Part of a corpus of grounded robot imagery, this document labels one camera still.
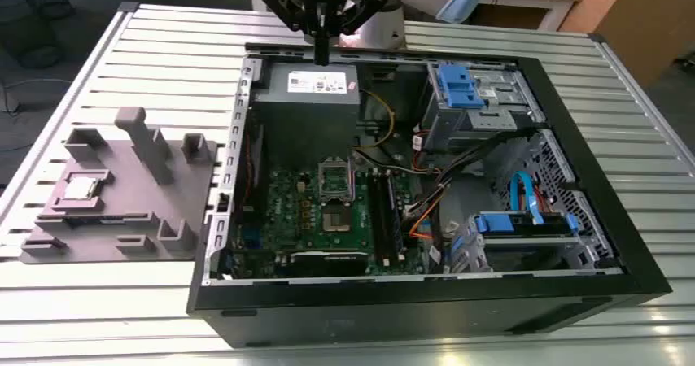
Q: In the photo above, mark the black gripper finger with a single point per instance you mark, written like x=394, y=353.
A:
x=282, y=4
x=358, y=16

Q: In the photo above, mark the metal locking lever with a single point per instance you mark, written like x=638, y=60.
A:
x=354, y=187

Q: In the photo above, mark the silver CPU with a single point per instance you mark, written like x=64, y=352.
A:
x=80, y=188

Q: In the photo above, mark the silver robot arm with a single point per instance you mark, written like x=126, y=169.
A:
x=383, y=28

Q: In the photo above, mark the CPU socket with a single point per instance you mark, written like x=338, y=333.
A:
x=336, y=219

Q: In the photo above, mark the grey power supply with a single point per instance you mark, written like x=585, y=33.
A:
x=320, y=83

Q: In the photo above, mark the blue drive carrier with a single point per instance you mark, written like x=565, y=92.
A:
x=462, y=75

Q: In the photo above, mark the metal drive cage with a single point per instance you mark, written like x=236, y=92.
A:
x=489, y=122

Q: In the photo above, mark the black mesh bin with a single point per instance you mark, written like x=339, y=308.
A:
x=32, y=36

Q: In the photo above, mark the black RAM slot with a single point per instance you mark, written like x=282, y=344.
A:
x=378, y=215

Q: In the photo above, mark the black RAM stick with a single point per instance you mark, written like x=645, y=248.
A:
x=395, y=215

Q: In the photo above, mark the green motherboard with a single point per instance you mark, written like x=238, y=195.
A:
x=287, y=219

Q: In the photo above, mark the brown wooden cabinet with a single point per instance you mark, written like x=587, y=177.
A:
x=651, y=24

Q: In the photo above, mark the grey plastic parts rack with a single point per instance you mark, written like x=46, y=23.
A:
x=136, y=207

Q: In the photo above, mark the blue disk carrier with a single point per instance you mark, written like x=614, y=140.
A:
x=497, y=224

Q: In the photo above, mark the black graphics card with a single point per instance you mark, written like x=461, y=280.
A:
x=326, y=262

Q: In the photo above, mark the RAM stick with blue label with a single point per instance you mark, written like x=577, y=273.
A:
x=95, y=220

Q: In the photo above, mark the metal disk bay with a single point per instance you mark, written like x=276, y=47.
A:
x=543, y=240

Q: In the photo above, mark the black PC case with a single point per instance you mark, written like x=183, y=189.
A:
x=380, y=313

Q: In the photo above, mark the pale blue plastic bracket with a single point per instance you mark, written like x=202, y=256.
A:
x=457, y=252

